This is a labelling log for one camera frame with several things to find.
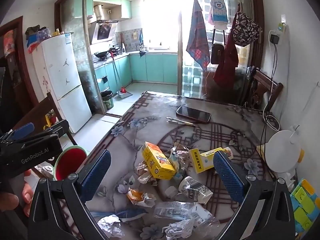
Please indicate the black patterned bag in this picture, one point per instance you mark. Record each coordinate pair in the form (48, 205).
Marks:
(245, 30)

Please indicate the white refrigerator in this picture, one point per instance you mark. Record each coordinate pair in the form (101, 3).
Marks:
(62, 80)

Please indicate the yellow drink carton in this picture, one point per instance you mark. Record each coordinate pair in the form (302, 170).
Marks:
(155, 160)

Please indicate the yellow and white carton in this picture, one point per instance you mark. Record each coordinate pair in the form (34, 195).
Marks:
(202, 160)

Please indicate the red bin with green rim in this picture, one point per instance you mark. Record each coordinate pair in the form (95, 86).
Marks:
(70, 160)

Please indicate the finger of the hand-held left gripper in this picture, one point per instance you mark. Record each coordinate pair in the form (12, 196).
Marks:
(56, 127)
(23, 130)

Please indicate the small black bag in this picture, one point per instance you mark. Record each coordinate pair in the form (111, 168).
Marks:
(217, 52)

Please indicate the crumpled silver wrapper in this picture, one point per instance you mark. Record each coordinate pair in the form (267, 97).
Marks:
(180, 152)

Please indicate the dark cloth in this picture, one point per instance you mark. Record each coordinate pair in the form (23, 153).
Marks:
(32, 30)

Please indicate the yellow toy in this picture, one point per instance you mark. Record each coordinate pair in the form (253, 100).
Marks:
(48, 120)

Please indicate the black wok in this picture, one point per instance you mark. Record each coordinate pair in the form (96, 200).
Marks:
(101, 53)

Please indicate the silver pen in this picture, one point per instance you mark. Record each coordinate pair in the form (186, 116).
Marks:
(175, 118)

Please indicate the crumpled brown wrapper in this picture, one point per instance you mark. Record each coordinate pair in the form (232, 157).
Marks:
(145, 171)

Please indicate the crumpled paper cup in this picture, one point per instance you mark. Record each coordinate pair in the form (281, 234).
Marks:
(195, 190)

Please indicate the orange snack wrapper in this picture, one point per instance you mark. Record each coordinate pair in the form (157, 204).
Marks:
(137, 196)

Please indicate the dark wooden chair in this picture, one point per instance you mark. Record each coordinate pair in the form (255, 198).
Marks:
(262, 87)

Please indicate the yellow tipped pen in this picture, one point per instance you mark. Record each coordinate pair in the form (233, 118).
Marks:
(182, 122)

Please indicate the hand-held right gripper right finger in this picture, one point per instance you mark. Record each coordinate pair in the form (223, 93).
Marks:
(228, 177)

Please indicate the blue wrapper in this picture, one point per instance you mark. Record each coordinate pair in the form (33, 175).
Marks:
(130, 213)

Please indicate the blue paper bag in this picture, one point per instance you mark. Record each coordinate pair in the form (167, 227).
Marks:
(218, 10)

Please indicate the clear plastic bottle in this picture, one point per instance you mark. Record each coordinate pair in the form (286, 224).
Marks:
(175, 211)

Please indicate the blue plaid towel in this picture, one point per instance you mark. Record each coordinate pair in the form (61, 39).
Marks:
(197, 42)

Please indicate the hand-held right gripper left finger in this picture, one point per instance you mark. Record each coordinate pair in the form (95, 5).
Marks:
(96, 175)

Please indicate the green kitchen waste bin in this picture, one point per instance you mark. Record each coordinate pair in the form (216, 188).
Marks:
(107, 100)

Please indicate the crumpled white paper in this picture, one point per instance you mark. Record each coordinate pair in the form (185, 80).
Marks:
(178, 227)
(108, 226)

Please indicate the small white cap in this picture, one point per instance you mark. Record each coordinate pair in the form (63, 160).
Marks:
(171, 191)

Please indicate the range hood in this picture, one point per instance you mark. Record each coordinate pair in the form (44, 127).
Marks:
(103, 31)

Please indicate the pale yellow pad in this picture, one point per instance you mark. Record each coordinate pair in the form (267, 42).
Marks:
(261, 151)

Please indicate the black smartphone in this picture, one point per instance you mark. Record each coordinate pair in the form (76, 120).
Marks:
(193, 113)

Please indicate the dark red garment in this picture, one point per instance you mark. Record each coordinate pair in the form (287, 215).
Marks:
(227, 65)

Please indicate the carved wooden chair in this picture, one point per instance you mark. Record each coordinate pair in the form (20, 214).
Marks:
(37, 112)

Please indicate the black charger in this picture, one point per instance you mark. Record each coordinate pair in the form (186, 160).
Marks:
(275, 38)

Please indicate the metal dustpan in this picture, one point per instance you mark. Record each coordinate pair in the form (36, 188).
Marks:
(122, 93)

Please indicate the wall socket with green light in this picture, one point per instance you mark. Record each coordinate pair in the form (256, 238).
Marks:
(281, 27)

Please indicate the person's left hand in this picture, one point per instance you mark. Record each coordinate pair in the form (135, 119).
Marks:
(28, 197)

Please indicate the red wall poster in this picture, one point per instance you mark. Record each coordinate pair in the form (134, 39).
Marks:
(8, 42)

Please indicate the white duck lamp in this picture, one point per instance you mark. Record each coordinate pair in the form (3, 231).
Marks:
(282, 152)

